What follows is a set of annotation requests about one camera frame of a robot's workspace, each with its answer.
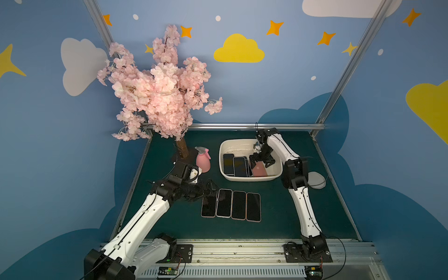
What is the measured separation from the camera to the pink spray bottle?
35.7 inches

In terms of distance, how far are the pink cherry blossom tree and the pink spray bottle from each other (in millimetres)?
194

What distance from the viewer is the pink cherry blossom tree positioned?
0.56 meters
